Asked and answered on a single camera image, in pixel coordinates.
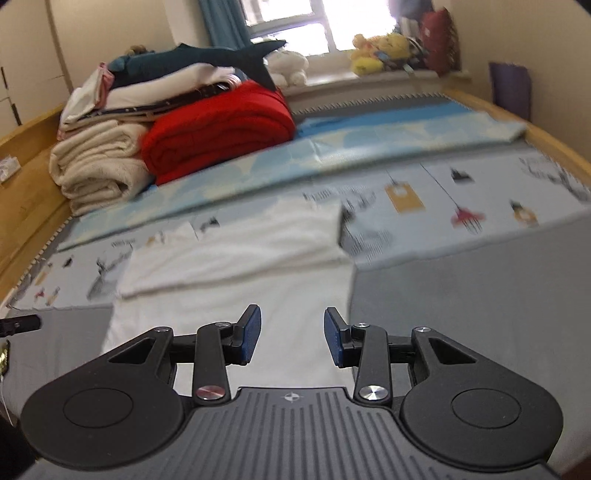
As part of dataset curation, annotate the yellow round plush toy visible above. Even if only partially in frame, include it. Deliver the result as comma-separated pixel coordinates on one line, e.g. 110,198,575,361
376,32,411,64

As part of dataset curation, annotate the white long-sleeve shirt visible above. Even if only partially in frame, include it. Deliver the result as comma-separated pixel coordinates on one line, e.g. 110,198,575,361
99,198,357,398

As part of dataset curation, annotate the white window sill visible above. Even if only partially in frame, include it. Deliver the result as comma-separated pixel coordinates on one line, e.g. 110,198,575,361
277,68,472,100

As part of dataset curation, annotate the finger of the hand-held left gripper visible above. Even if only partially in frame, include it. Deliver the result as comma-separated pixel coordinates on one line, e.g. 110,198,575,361
0,315,41,337

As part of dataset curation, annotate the pink and white folded cloth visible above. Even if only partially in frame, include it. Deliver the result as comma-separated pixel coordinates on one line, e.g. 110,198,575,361
58,65,114,140

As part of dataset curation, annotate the white pillow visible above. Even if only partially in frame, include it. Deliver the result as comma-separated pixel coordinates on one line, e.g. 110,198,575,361
108,65,237,110

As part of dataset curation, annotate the dark teal shark plush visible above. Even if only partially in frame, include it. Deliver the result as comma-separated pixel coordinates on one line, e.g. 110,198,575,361
108,41,288,89

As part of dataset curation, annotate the red folded blanket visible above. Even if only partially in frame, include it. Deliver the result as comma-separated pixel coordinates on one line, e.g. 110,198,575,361
141,79,296,186

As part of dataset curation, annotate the light blue patterned mat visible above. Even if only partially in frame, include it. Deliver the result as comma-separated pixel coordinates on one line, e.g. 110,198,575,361
55,99,527,252

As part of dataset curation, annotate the purple paper bag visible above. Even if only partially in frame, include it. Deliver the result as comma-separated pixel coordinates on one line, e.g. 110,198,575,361
488,61,532,123

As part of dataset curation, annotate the clear plastic bag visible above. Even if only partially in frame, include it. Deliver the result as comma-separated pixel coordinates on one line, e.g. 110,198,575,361
0,157,22,184

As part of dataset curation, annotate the cream folded blanket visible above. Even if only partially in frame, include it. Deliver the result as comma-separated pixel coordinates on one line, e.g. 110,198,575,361
48,121,153,217

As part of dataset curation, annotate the dark patterned folded cloth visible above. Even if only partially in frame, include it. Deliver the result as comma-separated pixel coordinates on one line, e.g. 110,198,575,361
90,78,242,124

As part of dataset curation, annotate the grey printed bed sheet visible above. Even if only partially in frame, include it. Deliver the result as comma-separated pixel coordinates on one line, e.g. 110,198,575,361
0,90,591,462

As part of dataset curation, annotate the blue curtain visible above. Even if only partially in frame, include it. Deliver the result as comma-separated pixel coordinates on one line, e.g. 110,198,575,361
198,0,251,47
397,0,435,25

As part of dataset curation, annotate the dark red cushion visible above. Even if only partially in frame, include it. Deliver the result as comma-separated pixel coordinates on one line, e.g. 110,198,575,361
420,8,456,77

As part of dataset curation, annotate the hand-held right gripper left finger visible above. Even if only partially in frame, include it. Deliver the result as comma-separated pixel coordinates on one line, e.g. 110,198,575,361
108,305,262,407

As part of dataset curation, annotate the white plush bear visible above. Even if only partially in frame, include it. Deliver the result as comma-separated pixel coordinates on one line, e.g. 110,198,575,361
265,50,309,88

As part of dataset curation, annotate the window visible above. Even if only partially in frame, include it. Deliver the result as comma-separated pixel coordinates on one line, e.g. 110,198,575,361
242,0,402,56

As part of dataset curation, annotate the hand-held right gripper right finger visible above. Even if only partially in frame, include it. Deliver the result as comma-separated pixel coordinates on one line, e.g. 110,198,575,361
324,308,481,404

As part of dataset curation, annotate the pale yellow plush toy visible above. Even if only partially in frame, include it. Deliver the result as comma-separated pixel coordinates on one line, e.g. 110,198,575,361
350,33,385,77

